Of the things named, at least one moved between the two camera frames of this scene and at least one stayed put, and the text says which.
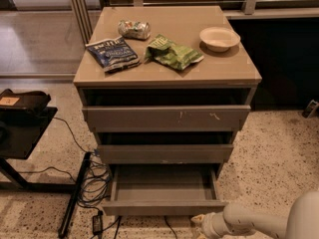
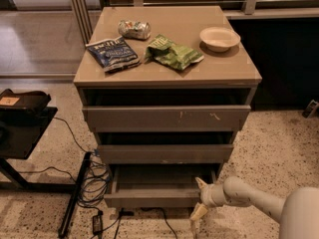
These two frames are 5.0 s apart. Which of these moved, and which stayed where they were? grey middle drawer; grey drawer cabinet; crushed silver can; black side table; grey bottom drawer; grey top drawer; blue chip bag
Moved: grey bottom drawer
Stayed: black side table; blue chip bag; grey top drawer; crushed silver can; grey drawer cabinet; grey middle drawer
